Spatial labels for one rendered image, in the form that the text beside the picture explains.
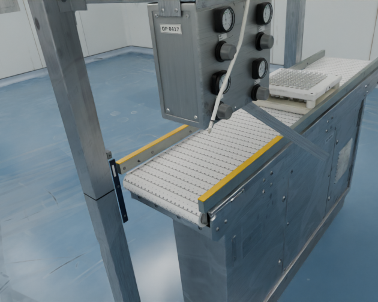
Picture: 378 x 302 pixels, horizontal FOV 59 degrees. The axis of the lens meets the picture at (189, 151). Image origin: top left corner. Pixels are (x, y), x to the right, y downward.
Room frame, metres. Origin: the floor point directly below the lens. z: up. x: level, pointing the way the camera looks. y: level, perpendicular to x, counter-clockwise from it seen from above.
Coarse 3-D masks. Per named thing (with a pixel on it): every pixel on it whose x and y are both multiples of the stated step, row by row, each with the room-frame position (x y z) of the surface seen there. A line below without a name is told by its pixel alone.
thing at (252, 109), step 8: (248, 104) 0.68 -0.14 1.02; (248, 112) 0.68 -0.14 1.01; (256, 112) 0.69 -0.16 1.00; (264, 112) 0.69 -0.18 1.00; (264, 120) 0.69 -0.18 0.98; (272, 120) 0.69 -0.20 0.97; (272, 128) 0.69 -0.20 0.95; (280, 128) 0.70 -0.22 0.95; (288, 128) 0.70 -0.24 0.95; (288, 136) 0.70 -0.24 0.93; (296, 136) 0.71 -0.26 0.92; (304, 144) 0.71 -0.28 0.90; (312, 144) 0.71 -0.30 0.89; (312, 152) 0.71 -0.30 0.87; (320, 152) 0.72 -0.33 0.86
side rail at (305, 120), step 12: (360, 72) 1.28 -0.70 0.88; (348, 84) 1.15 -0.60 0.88; (336, 96) 1.07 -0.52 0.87; (312, 108) 0.96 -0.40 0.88; (324, 108) 1.00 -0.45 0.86; (300, 120) 0.88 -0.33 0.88; (312, 120) 0.93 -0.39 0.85; (276, 144) 0.76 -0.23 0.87; (264, 156) 0.72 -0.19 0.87; (252, 168) 0.68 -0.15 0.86; (240, 180) 0.64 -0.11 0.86; (216, 192) 0.57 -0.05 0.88; (228, 192) 0.61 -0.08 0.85; (204, 204) 0.54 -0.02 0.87
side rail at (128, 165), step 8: (312, 56) 1.58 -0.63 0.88; (320, 56) 1.65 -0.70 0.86; (296, 64) 1.48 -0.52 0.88; (304, 64) 1.51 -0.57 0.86; (184, 128) 0.91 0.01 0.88; (192, 128) 0.93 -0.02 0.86; (176, 136) 0.88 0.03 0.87; (184, 136) 0.91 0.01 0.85; (160, 144) 0.83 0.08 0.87; (168, 144) 0.86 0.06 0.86; (144, 152) 0.79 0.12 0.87; (152, 152) 0.81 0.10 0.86; (128, 160) 0.75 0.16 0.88; (136, 160) 0.77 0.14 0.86; (144, 160) 0.79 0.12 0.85; (120, 168) 0.73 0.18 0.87; (128, 168) 0.75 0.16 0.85
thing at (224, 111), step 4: (216, 96) 0.53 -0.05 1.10; (220, 104) 0.53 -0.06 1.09; (224, 104) 0.53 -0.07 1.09; (220, 108) 0.52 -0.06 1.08; (224, 108) 0.52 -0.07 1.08; (228, 108) 0.52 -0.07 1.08; (212, 112) 0.53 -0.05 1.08; (220, 112) 0.52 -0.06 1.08; (224, 112) 0.52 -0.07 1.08; (228, 112) 0.52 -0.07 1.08; (232, 112) 0.53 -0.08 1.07; (216, 116) 0.53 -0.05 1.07; (220, 116) 0.52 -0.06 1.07; (224, 116) 0.52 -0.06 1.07; (228, 116) 0.52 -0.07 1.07
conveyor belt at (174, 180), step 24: (336, 72) 1.42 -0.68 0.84; (240, 120) 1.00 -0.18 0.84; (288, 120) 0.97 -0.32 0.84; (192, 144) 0.87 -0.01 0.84; (216, 144) 0.85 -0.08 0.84; (240, 144) 0.84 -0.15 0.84; (264, 144) 0.83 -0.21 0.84; (144, 168) 0.76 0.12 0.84; (168, 168) 0.75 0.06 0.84; (192, 168) 0.73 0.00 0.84; (216, 168) 0.72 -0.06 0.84; (144, 192) 0.67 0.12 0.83; (168, 192) 0.64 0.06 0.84; (192, 192) 0.63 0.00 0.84; (192, 216) 0.57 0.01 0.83
